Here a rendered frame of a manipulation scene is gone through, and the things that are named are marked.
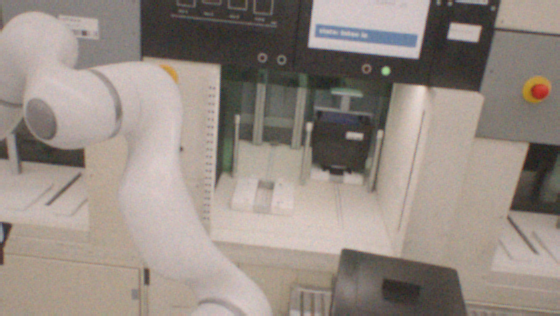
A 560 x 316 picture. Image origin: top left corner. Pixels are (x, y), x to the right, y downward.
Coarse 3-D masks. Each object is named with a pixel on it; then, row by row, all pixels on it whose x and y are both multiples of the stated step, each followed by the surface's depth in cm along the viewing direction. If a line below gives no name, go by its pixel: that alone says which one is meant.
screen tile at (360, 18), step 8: (320, 0) 120; (360, 0) 120; (368, 0) 120; (320, 8) 121; (328, 8) 121; (336, 8) 121; (344, 8) 121; (352, 8) 120; (360, 8) 120; (320, 16) 122; (328, 16) 122; (336, 16) 121; (344, 16) 121; (352, 16) 121; (360, 16) 121
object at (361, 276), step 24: (360, 264) 117; (384, 264) 118; (408, 264) 119; (336, 288) 108; (360, 288) 108; (384, 288) 108; (408, 288) 107; (432, 288) 111; (456, 288) 112; (336, 312) 100; (360, 312) 101; (384, 312) 101; (408, 312) 102; (432, 312) 103; (456, 312) 104
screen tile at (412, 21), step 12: (408, 0) 119; (420, 0) 119; (372, 12) 121; (384, 12) 120; (396, 12) 120; (408, 12) 120; (420, 12) 120; (384, 24) 121; (396, 24) 121; (408, 24) 121
